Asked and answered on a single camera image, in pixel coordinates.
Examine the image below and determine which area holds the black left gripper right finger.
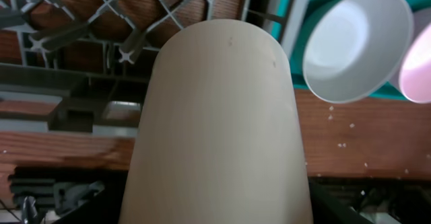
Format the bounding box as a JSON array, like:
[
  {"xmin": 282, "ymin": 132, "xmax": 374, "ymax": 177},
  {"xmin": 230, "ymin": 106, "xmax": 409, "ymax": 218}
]
[{"xmin": 309, "ymin": 182, "xmax": 372, "ymax": 224}]

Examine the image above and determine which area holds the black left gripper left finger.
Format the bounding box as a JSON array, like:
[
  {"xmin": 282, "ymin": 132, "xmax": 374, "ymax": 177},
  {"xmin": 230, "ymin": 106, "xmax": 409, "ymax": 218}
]
[{"xmin": 54, "ymin": 183, "xmax": 125, "ymax": 224}]

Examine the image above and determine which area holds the white paper cup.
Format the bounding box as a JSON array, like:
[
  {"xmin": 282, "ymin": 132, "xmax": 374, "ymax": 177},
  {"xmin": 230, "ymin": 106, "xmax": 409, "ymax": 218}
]
[{"xmin": 119, "ymin": 20, "xmax": 313, "ymax": 223}]

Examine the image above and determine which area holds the pink round bowl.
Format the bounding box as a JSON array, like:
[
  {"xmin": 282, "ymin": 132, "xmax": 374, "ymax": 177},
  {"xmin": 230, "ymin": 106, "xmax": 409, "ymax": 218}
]
[{"xmin": 389, "ymin": 7, "xmax": 430, "ymax": 104}]

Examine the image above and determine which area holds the grey plastic dish rack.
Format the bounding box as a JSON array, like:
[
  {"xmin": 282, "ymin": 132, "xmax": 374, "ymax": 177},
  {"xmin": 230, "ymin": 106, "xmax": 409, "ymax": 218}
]
[{"xmin": 0, "ymin": 0, "xmax": 317, "ymax": 141}]

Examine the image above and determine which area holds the grey-white round bowl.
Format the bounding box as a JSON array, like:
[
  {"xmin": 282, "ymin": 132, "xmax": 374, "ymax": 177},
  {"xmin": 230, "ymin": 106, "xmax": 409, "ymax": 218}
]
[{"xmin": 302, "ymin": 0, "xmax": 414, "ymax": 104}]

